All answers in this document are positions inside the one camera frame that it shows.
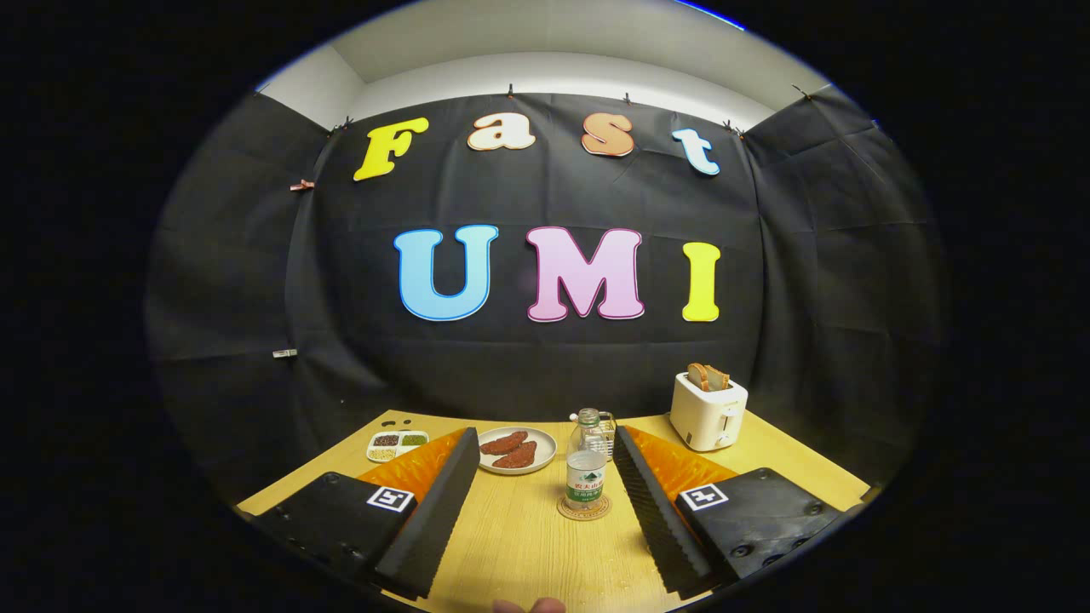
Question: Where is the round cork coaster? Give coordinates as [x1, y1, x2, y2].
[557, 494, 613, 522]

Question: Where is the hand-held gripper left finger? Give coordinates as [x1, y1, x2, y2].
[251, 426, 482, 601]

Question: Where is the clear plastic juice bottle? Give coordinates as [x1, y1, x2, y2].
[565, 408, 609, 512]

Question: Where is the white toaster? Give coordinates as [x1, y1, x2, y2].
[669, 371, 749, 453]

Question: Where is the white divided condiment dish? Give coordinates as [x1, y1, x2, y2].
[367, 430, 430, 463]

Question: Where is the black backdrop cloth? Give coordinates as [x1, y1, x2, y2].
[145, 83, 950, 503]

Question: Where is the metal wire rack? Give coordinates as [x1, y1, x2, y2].
[569, 410, 617, 461]

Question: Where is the wooden table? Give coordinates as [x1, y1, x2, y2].
[237, 409, 871, 613]

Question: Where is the white round plate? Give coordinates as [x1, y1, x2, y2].
[474, 427, 559, 476]

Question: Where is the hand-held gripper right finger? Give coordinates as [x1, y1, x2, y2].
[613, 425, 857, 599]

